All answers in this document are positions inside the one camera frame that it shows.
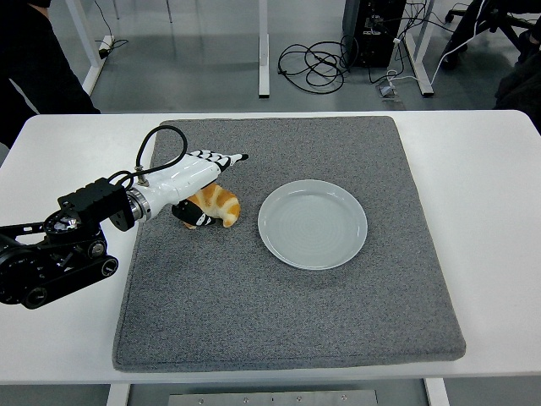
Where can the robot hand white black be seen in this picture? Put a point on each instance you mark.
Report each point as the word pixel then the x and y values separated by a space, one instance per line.
pixel 181 182

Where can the croissant bread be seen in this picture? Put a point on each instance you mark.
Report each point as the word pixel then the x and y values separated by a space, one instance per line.
pixel 226 207

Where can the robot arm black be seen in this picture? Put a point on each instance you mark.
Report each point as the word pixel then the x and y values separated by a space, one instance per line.
pixel 50 262

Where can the grey round plate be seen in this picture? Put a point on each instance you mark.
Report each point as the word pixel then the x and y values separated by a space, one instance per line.
pixel 313 228

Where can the grey metal plate with screws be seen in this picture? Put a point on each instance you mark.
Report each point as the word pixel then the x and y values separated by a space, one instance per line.
pixel 270 398

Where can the white desk leg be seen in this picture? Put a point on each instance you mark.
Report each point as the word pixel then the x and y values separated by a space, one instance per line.
pixel 263 51
pixel 422 63
pixel 82 25

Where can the white power strip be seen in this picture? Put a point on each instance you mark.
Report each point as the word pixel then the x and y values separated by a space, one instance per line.
pixel 106 45

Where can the grey fabric mat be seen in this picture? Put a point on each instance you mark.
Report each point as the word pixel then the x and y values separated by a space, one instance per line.
pixel 274 317

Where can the person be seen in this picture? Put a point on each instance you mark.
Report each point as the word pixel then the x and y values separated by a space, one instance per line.
pixel 462 38
pixel 34 63

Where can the white table leg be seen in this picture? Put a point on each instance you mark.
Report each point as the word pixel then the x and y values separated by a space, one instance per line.
pixel 436 393
pixel 117 395

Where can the small grey floor box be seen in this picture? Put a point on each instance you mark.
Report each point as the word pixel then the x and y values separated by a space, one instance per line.
pixel 388 91

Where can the black computer tower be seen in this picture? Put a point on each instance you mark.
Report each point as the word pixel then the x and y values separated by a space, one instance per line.
pixel 372 42

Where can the black office chair base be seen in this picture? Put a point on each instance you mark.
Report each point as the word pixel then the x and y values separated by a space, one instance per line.
pixel 507 27

